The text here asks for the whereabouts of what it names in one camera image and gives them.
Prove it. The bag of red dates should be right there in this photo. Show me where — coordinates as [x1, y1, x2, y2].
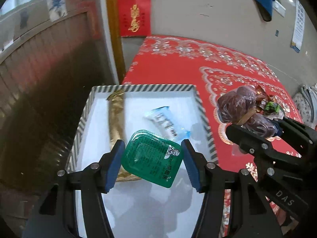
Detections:
[217, 85, 277, 139]

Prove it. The white blue snack packet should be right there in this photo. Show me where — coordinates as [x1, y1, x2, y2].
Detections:
[145, 106, 190, 143]

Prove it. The green sauce cup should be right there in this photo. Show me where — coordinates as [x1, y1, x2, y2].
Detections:
[121, 130, 183, 188]

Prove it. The long gold foil packet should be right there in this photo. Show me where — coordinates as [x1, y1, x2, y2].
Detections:
[107, 89, 141, 182]

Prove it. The floral cushioned chair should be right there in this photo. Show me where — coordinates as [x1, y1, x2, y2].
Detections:
[293, 84, 316, 130]

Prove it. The small candy pile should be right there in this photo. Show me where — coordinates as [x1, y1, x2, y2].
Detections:
[255, 85, 285, 120]

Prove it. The striped white storage box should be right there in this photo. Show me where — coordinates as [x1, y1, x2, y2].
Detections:
[68, 84, 218, 237]

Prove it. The red floral tablecloth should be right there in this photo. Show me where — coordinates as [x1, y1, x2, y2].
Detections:
[123, 36, 300, 177]

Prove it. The white wall calendar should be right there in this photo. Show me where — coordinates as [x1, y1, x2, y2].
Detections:
[291, 0, 305, 53]

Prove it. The lower red wall banner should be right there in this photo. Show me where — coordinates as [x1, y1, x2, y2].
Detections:
[118, 0, 152, 37]

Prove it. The wooden door frame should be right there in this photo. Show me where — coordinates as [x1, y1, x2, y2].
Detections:
[106, 0, 126, 84]

